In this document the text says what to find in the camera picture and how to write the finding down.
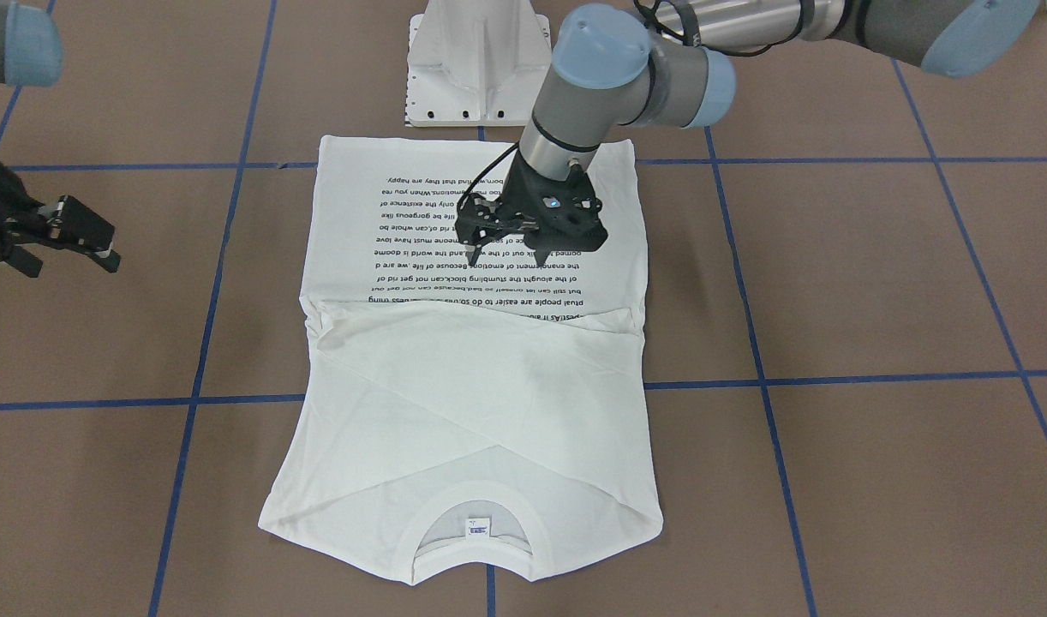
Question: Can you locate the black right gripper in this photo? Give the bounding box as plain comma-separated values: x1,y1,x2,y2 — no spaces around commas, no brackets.
0,163,121,278

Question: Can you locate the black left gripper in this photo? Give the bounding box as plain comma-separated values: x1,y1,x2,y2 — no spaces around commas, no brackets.
466,158,608,267

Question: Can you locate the white long-sleeve printed shirt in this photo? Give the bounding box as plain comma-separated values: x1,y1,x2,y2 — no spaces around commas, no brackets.
258,135,663,585

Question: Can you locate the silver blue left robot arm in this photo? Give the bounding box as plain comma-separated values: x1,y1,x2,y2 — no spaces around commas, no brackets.
454,1,1039,266

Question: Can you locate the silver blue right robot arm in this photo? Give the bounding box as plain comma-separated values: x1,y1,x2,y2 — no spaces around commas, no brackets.
0,1,121,278

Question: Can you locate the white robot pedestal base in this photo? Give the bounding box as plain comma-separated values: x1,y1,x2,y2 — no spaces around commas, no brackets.
405,1,552,128

